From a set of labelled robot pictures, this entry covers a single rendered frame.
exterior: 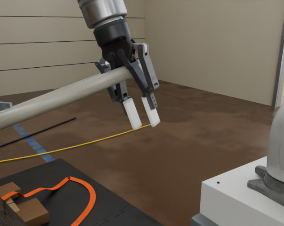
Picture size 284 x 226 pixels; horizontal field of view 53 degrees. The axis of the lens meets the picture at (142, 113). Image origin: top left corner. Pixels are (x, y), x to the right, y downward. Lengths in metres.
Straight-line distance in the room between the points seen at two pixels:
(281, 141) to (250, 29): 4.80
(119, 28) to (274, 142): 0.50
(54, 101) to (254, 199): 0.59
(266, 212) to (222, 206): 0.13
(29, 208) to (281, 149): 1.87
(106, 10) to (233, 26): 5.22
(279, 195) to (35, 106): 0.65
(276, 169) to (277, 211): 0.11
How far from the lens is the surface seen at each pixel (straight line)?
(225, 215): 0.89
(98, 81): 0.56
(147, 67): 0.59
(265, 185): 0.89
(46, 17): 6.43
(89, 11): 0.60
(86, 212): 2.30
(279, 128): 0.82
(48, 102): 0.54
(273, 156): 0.85
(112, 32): 0.59
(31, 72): 6.37
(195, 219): 0.94
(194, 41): 6.36
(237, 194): 0.87
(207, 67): 6.16
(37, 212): 2.26
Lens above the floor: 1.37
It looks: 17 degrees down
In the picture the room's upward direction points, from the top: straight up
